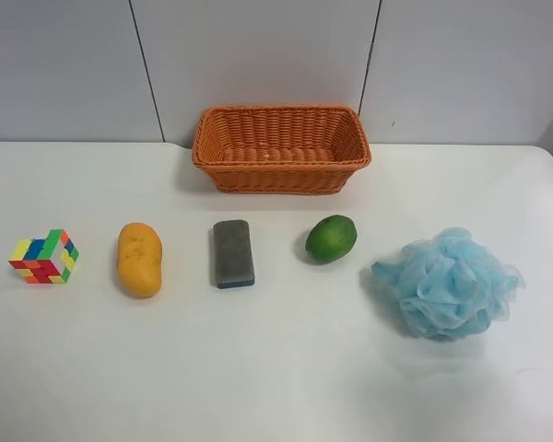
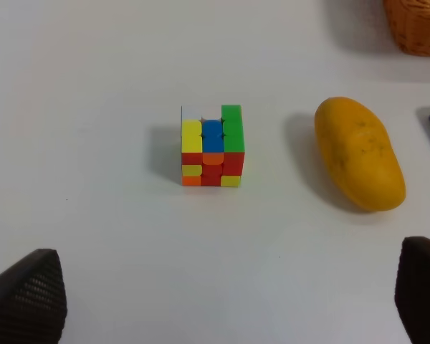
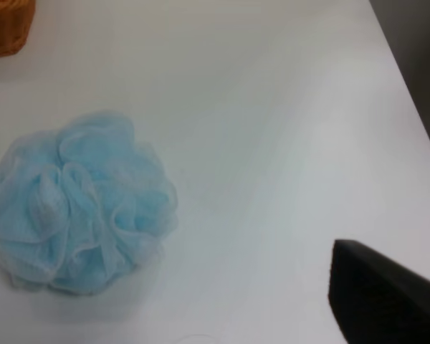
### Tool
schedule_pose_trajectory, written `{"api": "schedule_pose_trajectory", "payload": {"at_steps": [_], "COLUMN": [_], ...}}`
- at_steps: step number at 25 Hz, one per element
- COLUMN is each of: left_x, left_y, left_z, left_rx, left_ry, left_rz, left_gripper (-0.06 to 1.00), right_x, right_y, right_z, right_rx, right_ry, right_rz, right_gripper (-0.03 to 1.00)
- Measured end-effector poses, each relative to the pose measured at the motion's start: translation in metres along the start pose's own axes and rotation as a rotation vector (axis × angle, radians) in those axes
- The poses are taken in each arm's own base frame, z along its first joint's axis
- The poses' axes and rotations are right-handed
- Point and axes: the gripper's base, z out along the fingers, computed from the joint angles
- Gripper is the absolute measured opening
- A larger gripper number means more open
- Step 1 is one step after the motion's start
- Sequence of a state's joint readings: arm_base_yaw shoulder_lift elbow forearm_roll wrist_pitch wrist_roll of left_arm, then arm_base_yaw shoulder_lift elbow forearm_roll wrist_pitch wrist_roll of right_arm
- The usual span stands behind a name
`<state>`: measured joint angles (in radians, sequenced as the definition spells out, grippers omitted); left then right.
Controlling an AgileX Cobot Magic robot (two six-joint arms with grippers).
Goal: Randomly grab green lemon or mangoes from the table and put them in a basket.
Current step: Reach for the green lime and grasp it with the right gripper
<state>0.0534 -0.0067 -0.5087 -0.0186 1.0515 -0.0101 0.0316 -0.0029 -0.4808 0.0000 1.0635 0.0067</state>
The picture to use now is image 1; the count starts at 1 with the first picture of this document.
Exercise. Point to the green lemon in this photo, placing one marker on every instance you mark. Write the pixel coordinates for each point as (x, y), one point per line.
(331, 239)

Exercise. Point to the orange woven basket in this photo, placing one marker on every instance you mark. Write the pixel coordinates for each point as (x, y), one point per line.
(285, 149)

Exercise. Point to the multicoloured puzzle cube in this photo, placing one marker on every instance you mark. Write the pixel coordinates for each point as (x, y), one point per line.
(45, 261)

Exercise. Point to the yellow mango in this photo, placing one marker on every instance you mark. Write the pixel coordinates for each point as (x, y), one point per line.
(139, 259)

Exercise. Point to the blue mesh bath sponge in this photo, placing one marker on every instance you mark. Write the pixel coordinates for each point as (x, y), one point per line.
(449, 286)

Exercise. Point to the grey blue whiteboard eraser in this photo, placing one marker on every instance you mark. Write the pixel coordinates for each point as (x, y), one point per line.
(233, 254)

